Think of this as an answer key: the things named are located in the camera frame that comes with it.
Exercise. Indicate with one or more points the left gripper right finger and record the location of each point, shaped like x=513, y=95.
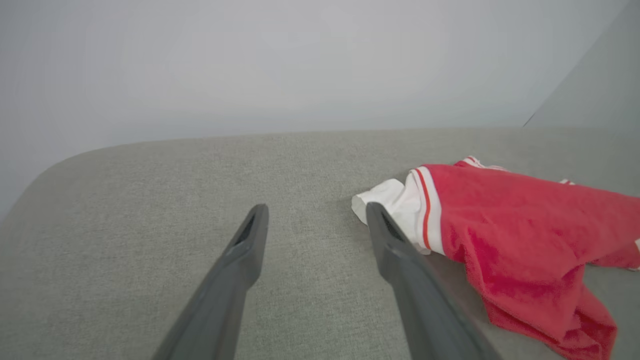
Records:
x=425, y=305

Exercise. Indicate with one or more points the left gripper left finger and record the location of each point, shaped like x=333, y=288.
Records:
x=225, y=295

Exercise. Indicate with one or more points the red and white jersey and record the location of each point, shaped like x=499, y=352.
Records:
x=525, y=235

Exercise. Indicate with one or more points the grey fabric sofa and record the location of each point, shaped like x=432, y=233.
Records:
x=150, y=200

